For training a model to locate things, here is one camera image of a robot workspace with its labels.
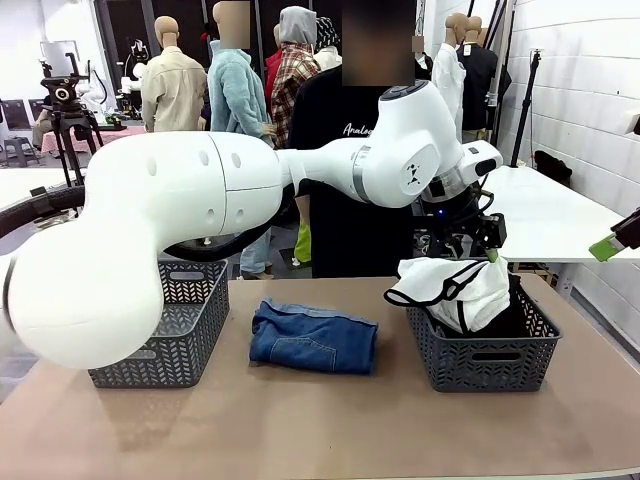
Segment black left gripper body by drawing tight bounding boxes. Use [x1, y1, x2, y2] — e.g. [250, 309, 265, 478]
[414, 187, 494, 261]

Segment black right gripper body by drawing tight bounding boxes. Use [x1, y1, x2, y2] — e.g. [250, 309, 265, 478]
[610, 207, 640, 250]

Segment mannequin in white shirt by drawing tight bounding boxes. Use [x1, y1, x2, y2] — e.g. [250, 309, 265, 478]
[430, 13, 467, 144]

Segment mannequin in blue fleece jacket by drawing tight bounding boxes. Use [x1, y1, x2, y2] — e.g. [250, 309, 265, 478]
[207, 0, 275, 279]

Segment mannequin in red top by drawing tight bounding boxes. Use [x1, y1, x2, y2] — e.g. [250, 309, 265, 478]
[263, 23, 284, 109]

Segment black bag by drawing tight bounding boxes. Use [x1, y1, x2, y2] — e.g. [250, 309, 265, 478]
[532, 149, 574, 184]

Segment neon green trousers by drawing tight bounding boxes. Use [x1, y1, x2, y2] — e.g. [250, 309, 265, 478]
[292, 219, 315, 267]

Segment left arm black cable sleeve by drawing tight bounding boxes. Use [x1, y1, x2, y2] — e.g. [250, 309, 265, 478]
[0, 184, 275, 262]

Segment pink checkered cloth table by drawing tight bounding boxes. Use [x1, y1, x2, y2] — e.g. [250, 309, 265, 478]
[39, 124, 147, 157]

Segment white work table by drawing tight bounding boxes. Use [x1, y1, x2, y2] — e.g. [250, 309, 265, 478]
[479, 164, 640, 265]
[0, 167, 86, 211]

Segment grey plastic lattice basket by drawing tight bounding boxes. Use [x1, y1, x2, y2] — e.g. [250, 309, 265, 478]
[404, 277, 563, 394]
[87, 258, 231, 390]

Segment mannequin with patterned headscarf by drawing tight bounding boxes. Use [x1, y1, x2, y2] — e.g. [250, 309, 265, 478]
[313, 17, 344, 72]

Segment black light stand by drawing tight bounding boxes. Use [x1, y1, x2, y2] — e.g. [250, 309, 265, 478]
[508, 48, 544, 169]

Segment mannequin in black T-shirt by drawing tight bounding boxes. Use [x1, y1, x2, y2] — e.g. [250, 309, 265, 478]
[457, 15, 512, 146]

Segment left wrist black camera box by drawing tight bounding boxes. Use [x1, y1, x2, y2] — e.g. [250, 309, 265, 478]
[478, 212, 508, 250]

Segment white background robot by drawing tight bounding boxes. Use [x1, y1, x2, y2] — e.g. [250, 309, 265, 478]
[74, 59, 117, 124]

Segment grey stool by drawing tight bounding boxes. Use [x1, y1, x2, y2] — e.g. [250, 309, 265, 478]
[3, 136, 42, 169]

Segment mannequin in cream shirt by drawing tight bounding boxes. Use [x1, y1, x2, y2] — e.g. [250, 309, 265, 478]
[140, 15, 209, 134]

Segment black camera tripod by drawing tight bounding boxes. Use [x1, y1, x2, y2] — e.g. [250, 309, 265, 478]
[39, 52, 105, 187]

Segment person in black T-shirt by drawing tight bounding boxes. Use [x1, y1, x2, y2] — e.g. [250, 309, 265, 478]
[288, 0, 426, 279]

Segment dark blue jeans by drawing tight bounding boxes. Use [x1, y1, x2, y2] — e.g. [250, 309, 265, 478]
[248, 297, 380, 377]

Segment white garment black trim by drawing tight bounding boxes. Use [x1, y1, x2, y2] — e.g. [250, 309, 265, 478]
[383, 256, 512, 335]

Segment mannequin plaid shirt grey hood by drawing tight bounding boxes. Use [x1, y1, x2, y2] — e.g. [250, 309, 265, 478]
[269, 5, 322, 151]

